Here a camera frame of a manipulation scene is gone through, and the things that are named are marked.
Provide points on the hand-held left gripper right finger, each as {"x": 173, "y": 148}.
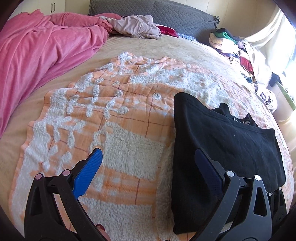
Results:
{"x": 209, "y": 171}

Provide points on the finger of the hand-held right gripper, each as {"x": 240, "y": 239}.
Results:
{"x": 278, "y": 206}

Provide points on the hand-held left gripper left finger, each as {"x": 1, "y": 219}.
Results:
{"x": 89, "y": 166}

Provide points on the black garment with orange labels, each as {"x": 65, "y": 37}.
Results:
{"x": 219, "y": 143}

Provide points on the heap of dark clothes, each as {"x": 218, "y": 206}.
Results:
{"x": 275, "y": 78}

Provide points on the pile of folded clothes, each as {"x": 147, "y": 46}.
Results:
{"x": 231, "y": 46}

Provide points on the person's left hand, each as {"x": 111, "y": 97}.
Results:
{"x": 102, "y": 230}

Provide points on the orange and white fleecy blanket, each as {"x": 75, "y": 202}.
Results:
{"x": 129, "y": 120}

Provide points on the green-edged board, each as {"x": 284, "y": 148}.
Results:
{"x": 284, "y": 92}

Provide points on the white crumpled cloth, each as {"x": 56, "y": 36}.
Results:
{"x": 259, "y": 64}

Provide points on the pink duvet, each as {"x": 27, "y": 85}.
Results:
{"x": 41, "y": 46}

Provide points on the blue patterned cloth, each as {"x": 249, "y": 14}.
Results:
{"x": 188, "y": 37}

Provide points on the red garment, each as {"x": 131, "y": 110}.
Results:
{"x": 168, "y": 31}

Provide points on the white curtain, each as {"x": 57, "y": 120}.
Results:
{"x": 275, "y": 39}

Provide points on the mauve crumpled garment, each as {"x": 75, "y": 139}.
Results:
{"x": 136, "y": 26}

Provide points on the grey quilted headboard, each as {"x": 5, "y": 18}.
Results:
{"x": 175, "y": 16}

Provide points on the white wardrobe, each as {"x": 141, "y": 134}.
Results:
{"x": 55, "y": 5}

